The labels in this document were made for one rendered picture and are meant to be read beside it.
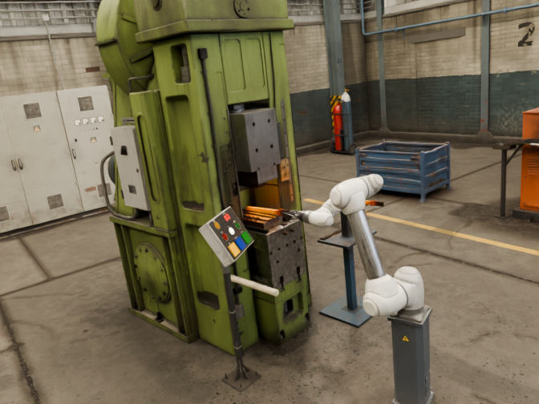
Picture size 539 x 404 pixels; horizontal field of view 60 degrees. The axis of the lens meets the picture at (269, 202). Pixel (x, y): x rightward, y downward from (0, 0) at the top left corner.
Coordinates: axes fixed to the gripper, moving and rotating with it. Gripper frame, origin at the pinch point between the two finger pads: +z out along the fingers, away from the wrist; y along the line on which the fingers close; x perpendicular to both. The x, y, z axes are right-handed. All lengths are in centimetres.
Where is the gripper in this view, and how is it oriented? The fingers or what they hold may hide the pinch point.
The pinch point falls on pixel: (284, 212)
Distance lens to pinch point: 332.7
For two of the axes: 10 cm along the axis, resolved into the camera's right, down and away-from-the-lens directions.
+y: 6.9, -2.7, 6.7
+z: -7.1, -1.2, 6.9
